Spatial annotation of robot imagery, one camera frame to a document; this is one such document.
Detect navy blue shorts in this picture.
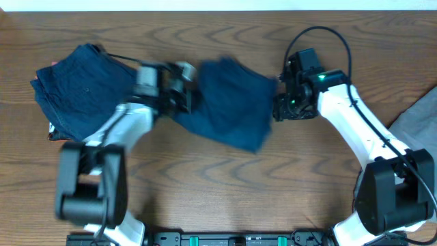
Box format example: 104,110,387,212
173,57,277,152

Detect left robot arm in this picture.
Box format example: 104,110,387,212
55,61,195,246

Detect grey shorts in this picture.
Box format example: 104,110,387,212
353,87,437,223

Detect red black folded garment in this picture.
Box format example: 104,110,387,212
47,122,72,141

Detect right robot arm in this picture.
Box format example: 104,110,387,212
272,49,436,245

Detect folded navy shorts stack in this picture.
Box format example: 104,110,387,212
30,44,137,141

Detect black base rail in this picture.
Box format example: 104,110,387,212
66,229,409,246

